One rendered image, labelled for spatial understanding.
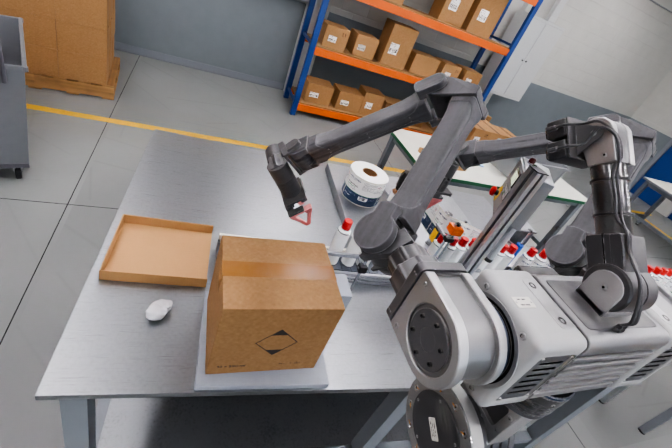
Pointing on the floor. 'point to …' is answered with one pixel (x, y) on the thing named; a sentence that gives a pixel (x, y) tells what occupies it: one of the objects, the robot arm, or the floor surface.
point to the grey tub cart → (13, 96)
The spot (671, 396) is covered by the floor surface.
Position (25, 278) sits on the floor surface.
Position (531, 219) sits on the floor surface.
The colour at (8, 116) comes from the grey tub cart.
